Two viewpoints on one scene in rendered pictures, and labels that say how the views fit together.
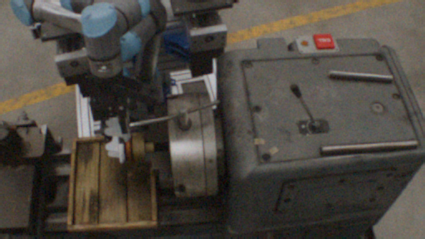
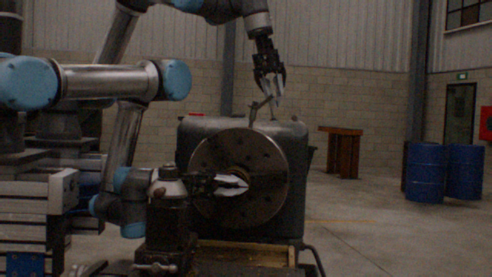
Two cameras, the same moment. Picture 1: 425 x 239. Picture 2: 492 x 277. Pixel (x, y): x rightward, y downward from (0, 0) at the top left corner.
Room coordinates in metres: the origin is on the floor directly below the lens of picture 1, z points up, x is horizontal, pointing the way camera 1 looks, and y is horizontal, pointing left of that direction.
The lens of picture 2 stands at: (0.45, 1.59, 1.29)
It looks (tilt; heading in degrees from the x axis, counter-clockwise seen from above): 3 degrees down; 280
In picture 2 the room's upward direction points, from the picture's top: 3 degrees clockwise
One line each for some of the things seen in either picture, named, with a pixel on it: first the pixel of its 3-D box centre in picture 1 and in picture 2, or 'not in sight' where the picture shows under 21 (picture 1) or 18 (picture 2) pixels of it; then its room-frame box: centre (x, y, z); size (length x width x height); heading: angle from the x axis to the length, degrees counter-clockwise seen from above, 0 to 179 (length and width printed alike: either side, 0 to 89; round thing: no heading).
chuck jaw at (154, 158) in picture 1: (164, 171); (267, 178); (0.65, 0.14, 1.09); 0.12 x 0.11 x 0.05; 6
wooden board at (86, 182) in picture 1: (112, 181); (225, 263); (0.72, 0.35, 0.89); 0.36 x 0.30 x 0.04; 6
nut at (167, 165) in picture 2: not in sight; (167, 170); (0.76, 0.70, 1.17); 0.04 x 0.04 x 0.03
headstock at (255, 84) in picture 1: (314, 132); (244, 168); (0.80, -0.32, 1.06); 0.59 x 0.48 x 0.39; 96
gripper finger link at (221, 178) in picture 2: (114, 147); (231, 181); (0.72, 0.30, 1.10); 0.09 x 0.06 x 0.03; 6
